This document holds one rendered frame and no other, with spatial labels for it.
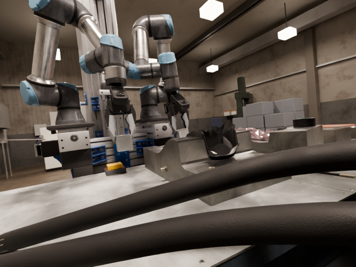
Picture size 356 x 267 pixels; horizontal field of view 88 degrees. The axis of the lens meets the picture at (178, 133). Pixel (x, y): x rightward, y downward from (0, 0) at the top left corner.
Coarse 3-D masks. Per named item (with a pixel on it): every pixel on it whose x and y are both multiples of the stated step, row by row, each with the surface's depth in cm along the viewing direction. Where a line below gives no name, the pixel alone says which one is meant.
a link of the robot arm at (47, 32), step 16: (32, 0) 76; (48, 0) 75; (64, 0) 80; (48, 16) 78; (64, 16) 83; (48, 32) 82; (48, 48) 84; (32, 64) 87; (48, 64) 87; (32, 80) 86; (48, 80) 90; (32, 96) 87; (48, 96) 92
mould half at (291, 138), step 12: (276, 132) 68; (288, 132) 65; (300, 132) 62; (312, 132) 67; (252, 144) 75; (264, 144) 72; (276, 144) 69; (288, 144) 66; (300, 144) 63; (312, 144) 66
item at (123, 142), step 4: (116, 136) 63; (120, 136) 62; (124, 136) 63; (128, 136) 64; (116, 140) 64; (120, 140) 62; (124, 140) 63; (128, 140) 64; (116, 144) 65; (120, 144) 62; (124, 144) 63; (128, 144) 64; (120, 148) 62; (124, 148) 63; (128, 148) 64; (132, 148) 64
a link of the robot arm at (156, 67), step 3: (153, 63) 90; (156, 63) 90; (153, 66) 89; (156, 66) 89; (159, 66) 89; (153, 69) 89; (156, 69) 89; (159, 69) 89; (153, 72) 89; (156, 72) 89; (159, 72) 90; (153, 75) 90; (156, 75) 91; (159, 75) 91
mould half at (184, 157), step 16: (176, 144) 49; (192, 144) 50; (240, 144) 57; (144, 160) 83; (160, 160) 63; (176, 160) 51; (192, 160) 50; (208, 160) 52; (224, 160) 52; (240, 160) 50; (176, 176) 52; (288, 176) 48; (224, 192) 39; (240, 192) 41
